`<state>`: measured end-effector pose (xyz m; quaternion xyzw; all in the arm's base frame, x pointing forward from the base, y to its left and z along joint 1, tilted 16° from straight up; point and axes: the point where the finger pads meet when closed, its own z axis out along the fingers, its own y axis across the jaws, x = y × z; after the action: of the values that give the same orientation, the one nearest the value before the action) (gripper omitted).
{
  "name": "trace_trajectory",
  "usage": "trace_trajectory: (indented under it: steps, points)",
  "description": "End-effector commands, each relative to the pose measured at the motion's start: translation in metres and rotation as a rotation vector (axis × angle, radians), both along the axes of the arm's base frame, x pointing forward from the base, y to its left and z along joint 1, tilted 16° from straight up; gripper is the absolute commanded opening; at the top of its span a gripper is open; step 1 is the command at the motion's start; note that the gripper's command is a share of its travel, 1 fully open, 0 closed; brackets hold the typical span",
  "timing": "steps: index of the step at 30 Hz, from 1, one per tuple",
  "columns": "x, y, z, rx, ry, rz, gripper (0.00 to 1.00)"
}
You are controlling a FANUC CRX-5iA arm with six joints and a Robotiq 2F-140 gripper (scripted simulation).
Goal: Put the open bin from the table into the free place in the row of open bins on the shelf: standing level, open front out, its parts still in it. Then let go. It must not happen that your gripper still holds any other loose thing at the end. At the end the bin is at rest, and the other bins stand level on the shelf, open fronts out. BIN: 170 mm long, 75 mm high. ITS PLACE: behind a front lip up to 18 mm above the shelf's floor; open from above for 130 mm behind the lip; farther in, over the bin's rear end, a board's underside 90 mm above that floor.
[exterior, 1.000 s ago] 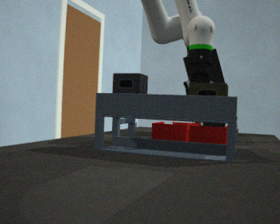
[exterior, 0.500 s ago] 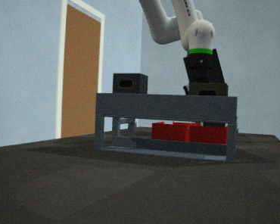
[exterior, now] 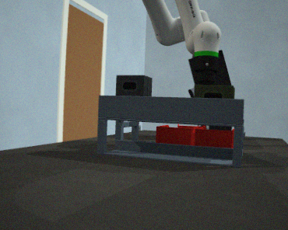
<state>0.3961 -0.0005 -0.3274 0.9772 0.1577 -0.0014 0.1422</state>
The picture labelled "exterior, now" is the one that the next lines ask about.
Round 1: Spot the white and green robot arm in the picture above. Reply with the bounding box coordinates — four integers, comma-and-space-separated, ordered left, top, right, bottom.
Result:
142, 0, 221, 73

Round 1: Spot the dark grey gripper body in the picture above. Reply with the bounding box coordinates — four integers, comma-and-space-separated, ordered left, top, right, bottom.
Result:
195, 72, 216, 85

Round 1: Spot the dark grey metal shelf rack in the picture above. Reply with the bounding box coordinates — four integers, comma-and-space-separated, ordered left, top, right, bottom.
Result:
97, 96, 246, 168

